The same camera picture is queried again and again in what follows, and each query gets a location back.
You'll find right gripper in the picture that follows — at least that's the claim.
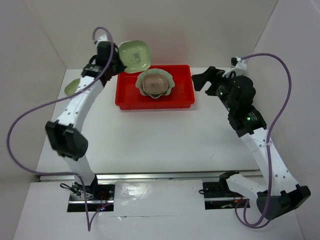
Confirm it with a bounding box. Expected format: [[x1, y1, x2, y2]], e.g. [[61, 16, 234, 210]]
[[191, 65, 239, 112]]

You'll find green square plate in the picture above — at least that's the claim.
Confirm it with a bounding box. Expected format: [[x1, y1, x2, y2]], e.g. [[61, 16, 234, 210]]
[[118, 40, 152, 74], [64, 78, 80, 96]]

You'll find large green scalloped bowl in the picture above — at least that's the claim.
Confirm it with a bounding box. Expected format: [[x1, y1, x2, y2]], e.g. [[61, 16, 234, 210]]
[[135, 68, 175, 99]]

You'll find brown square plate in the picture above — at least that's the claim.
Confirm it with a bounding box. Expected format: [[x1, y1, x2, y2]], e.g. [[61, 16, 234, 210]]
[[142, 73, 169, 95]]

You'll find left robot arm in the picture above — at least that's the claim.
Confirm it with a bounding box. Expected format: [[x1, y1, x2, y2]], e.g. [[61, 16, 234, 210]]
[[45, 41, 125, 200]]

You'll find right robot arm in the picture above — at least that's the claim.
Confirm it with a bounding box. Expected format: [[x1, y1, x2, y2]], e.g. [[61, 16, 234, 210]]
[[191, 66, 311, 221]]

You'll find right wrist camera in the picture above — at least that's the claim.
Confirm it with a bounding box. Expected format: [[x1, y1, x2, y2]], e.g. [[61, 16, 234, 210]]
[[222, 57, 247, 78]]

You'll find front aluminium rail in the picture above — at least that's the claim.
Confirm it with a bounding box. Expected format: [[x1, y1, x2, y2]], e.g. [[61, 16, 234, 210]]
[[39, 170, 263, 182]]

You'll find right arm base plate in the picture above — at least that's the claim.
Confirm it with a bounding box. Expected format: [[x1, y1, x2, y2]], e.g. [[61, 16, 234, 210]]
[[198, 182, 247, 210]]

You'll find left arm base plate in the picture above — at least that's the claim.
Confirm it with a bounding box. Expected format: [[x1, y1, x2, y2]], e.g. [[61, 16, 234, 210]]
[[65, 183, 115, 213]]

